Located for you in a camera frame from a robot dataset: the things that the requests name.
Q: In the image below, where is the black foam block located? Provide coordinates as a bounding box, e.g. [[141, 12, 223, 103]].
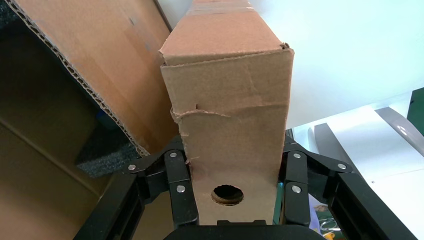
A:
[[75, 125, 144, 178]]

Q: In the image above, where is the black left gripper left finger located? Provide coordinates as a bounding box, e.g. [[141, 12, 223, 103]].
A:
[[72, 134, 200, 240]]

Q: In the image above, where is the large open cardboard box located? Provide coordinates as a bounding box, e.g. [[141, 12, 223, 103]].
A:
[[0, 0, 181, 240]]

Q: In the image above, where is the small cardboard box with hole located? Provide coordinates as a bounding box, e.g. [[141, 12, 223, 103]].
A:
[[158, 0, 295, 227]]

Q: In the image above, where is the white robot base shell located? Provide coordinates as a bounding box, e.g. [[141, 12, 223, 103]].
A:
[[293, 105, 424, 240]]

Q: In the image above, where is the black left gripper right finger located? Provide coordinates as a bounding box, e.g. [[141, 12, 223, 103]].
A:
[[279, 130, 418, 240]]

